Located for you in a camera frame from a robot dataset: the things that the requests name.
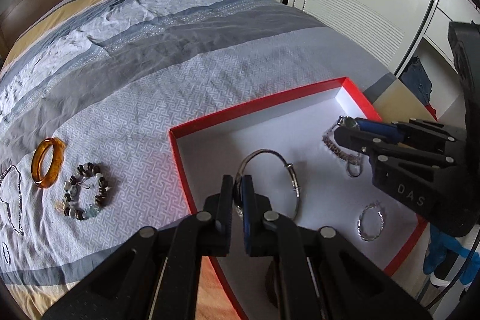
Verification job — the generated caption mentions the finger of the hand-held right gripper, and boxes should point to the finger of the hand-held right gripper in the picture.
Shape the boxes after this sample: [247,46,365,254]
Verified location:
[334,126,457,171]
[355,118,466,147]

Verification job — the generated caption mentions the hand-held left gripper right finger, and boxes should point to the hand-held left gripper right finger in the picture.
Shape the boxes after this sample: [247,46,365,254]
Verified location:
[240,175,434,320]

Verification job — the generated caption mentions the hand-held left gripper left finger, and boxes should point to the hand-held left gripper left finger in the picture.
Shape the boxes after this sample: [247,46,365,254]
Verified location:
[43,175,235,320]

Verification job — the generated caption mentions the silver charm bracelet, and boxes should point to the silver charm bracelet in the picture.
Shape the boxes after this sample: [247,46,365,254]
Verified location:
[322,115,365,178]

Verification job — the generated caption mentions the thin silver bangle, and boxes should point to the thin silver bangle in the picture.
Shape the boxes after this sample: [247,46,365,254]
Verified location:
[232,149,303,220]

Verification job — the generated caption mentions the red cardboard box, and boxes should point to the red cardboard box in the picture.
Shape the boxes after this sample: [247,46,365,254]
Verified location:
[169,77,430,320]

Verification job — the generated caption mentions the twisted silver bracelet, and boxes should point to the twisted silver bracelet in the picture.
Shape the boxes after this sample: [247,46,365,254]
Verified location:
[358,202,386,242]

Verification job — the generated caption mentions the tan cardboard box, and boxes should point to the tan cardboard box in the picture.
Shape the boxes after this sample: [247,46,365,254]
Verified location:
[372,76,439,126]

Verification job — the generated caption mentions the blue cloth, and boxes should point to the blue cloth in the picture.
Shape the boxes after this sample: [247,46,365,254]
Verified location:
[423,226,480,287]

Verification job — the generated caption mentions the dark blue jeans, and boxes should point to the dark blue jeans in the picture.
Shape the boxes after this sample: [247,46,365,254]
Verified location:
[402,57,433,108]

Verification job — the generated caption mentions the striped duvet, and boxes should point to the striped duvet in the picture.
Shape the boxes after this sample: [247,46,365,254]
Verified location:
[0,0,394,320]

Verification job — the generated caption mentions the orange amber bangle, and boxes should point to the orange amber bangle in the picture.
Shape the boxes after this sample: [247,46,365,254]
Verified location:
[31,137,67,190]

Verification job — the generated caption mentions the stone beaded bracelet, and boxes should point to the stone beaded bracelet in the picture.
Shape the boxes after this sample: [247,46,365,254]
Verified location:
[61,161,113,222]

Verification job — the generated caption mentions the thin silver necklace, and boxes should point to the thin silver necklace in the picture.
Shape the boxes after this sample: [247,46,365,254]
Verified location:
[0,164,25,237]

